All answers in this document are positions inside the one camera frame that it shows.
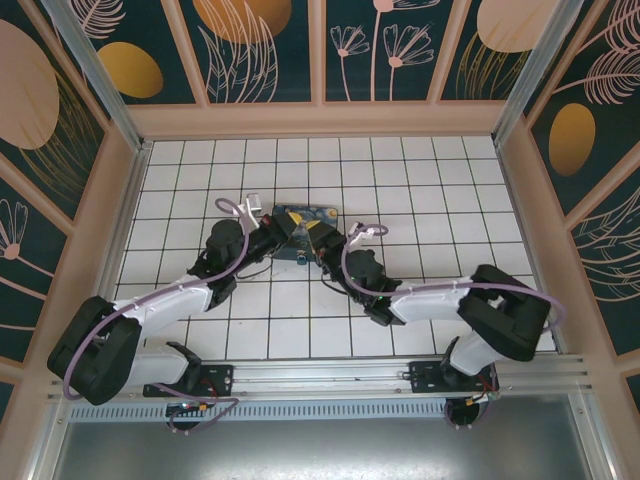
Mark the starry night tin box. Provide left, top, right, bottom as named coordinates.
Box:
left=272, top=202, right=344, bottom=264

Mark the aluminium table side strip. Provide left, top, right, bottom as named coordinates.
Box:
left=107, top=141, right=154, bottom=301

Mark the grey metal sheet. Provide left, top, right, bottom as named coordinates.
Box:
left=29, top=394, right=616, bottom=480

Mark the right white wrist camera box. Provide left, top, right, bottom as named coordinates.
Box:
left=348, top=222, right=377, bottom=247

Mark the right gripper thin black cable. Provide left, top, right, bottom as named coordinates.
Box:
left=319, top=273, right=351, bottom=297

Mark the gripper thin black cable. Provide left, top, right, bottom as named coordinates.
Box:
left=234, top=255, right=275, bottom=280
left=319, top=273, right=351, bottom=297

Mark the left gripper thin black cable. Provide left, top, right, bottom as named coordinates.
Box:
left=234, top=255, right=275, bottom=280

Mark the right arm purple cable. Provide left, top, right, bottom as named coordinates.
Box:
left=342, top=223, right=556, bottom=431

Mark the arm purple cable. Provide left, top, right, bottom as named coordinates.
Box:
left=342, top=223, right=556, bottom=431
left=62, top=197, right=251, bottom=435

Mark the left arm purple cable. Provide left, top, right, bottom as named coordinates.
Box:
left=62, top=197, right=251, bottom=435

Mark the aluminium mounting rail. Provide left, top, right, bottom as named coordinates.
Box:
left=47, top=353, right=594, bottom=401

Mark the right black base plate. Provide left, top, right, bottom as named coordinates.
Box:
left=408, top=360, right=501, bottom=396

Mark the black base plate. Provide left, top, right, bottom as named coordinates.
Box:
left=143, top=363, right=236, bottom=399
left=408, top=360, right=501, bottom=396

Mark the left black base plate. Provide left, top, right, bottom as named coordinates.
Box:
left=143, top=363, right=236, bottom=399

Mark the slotted grey cable duct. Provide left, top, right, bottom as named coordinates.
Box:
left=67, top=402, right=451, bottom=422

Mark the black round cable port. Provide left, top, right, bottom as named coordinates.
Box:
left=167, top=413, right=201, bottom=434
left=444, top=399, right=489, bottom=430

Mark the left aluminium frame post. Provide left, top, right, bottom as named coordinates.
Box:
left=39, top=0, right=152, bottom=154

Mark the aluminium frame post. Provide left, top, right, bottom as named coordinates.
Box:
left=39, top=0, right=152, bottom=154
left=492, top=0, right=586, bottom=146

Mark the right aluminium frame post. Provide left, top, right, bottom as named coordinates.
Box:
left=492, top=0, right=586, bottom=146

